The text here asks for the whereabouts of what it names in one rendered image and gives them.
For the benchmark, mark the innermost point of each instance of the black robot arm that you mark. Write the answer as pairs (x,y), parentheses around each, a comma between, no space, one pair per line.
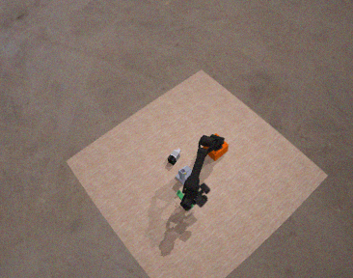
(191,186)

